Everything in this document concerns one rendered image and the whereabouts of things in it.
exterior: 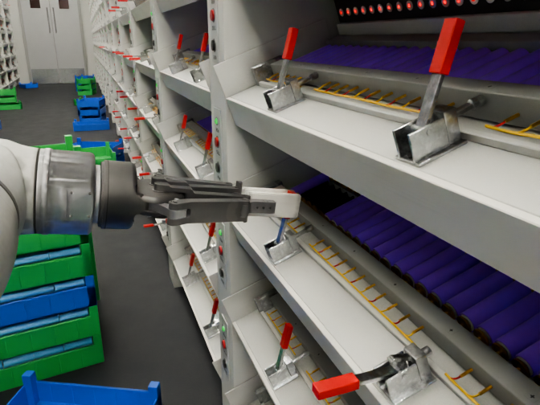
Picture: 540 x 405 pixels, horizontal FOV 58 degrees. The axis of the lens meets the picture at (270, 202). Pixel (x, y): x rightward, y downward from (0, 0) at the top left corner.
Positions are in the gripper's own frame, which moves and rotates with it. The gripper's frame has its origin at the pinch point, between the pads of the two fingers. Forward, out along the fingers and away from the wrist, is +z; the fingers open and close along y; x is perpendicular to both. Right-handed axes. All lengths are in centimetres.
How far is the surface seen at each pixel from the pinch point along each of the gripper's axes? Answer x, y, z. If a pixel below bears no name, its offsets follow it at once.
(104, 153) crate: -41, -218, -8
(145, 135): -19, -158, 5
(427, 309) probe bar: -2.3, 23.3, 6.6
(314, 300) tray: -7.6, 11.3, 2.3
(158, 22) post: 23, -88, -4
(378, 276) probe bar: -2.5, 16.0, 6.3
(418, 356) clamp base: -4.1, 27.3, 3.2
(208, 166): -5.4, -42.4, 2.9
